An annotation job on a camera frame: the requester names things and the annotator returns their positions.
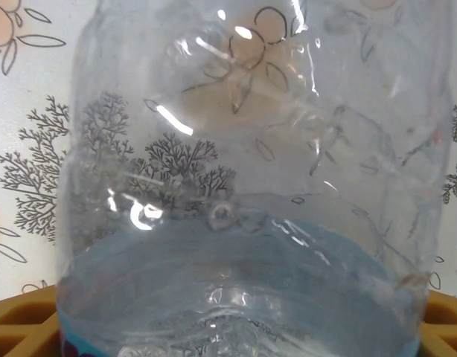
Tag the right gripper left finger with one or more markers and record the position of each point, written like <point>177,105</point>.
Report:
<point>24,327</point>

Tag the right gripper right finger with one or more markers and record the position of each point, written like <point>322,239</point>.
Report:
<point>448,327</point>

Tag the clear bottle blue purple label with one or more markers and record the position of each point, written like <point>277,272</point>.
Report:
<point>228,148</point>

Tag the floral fern print tablecloth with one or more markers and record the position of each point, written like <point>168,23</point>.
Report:
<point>27,130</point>

